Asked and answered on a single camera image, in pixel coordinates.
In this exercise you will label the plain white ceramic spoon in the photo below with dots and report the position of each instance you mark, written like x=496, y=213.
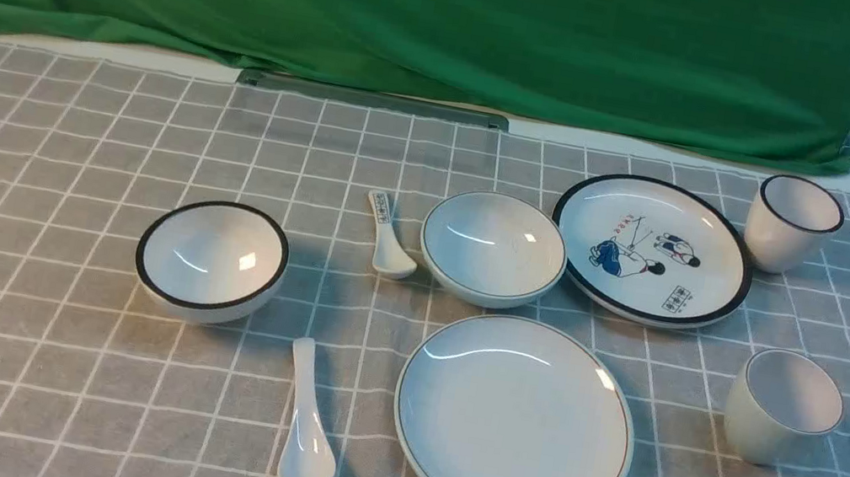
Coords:
x=306, y=451

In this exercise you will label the pale blue bowl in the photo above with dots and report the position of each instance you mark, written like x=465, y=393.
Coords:
x=492, y=250

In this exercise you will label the pale green cup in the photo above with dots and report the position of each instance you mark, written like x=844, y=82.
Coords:
x=779, y=400

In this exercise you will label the grey checked tablecloth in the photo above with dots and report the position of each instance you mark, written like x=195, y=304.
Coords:
x=96, y=380

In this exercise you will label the white bowl black rim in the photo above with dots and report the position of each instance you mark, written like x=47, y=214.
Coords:
x=212, y=262

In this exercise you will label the patterned white ceramic spoon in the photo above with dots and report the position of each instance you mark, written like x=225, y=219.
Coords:
x=389, y=258

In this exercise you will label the pale blue plate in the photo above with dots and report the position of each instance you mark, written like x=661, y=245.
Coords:
x=499, y=396

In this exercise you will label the illustrated plate black rim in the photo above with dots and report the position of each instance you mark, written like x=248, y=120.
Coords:
x=651, y=252

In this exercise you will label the green backdrop cloth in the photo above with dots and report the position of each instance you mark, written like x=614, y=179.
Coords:
x=751, y=81

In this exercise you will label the white cup black rim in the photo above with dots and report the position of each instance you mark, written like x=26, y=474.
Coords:
x=789, y=220

